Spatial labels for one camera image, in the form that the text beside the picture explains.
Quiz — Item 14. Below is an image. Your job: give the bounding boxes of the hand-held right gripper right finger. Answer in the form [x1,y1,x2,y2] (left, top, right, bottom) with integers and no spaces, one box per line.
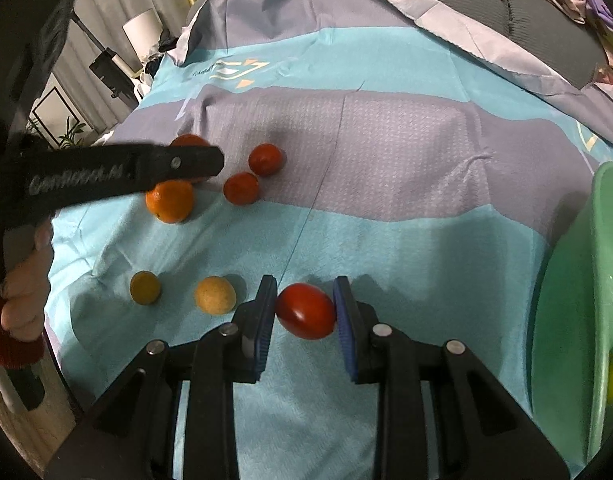
[333,275,570,480]

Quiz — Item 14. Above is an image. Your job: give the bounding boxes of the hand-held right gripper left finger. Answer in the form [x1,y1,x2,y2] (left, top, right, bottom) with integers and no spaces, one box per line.
[45,275,278,480]

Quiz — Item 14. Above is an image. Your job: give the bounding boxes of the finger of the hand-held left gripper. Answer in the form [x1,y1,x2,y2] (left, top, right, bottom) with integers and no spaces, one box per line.
[131,143,225,193]

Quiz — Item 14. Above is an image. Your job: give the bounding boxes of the red tomato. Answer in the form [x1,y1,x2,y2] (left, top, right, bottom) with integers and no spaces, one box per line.
[275,282,337,341]
[223,172,260,206]
[248,143,283,177]

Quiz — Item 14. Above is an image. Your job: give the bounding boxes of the yellow-brown round fruit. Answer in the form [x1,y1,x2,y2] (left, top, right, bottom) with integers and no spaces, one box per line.
[130,270,162,305]
[195,275,236,315]

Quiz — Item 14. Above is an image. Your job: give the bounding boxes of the green plastic bowl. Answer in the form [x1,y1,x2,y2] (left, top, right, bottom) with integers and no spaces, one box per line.
[531,161,613,466]

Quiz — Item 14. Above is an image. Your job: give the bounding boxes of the person's left forearm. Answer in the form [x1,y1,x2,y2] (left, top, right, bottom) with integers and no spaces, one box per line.
[0,295,46,368]

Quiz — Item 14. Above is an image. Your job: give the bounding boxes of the person's left hand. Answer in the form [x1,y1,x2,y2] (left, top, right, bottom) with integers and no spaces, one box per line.
[0,220,56,346]

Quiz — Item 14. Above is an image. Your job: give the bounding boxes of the green houseplant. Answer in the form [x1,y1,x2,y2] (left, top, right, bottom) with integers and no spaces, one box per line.
[56,117,87,150]

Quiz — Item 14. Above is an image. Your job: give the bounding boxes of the black device on stand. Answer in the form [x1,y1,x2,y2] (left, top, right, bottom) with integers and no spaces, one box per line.
[74,14,140,108]

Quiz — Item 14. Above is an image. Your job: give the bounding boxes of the blue and purple striped blanket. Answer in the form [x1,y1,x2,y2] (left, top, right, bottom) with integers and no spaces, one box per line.
[44,0,613,480]

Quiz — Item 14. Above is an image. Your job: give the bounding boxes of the grey sofa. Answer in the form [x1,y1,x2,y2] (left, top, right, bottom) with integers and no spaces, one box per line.
[186,0,610,88]

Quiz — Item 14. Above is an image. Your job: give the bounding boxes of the purple cloth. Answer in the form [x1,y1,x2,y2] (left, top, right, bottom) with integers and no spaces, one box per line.
[581,0,613,32]

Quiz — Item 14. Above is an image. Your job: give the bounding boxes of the black picture frame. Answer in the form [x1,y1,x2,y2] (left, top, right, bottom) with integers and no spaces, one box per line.
[31,86,87,148]

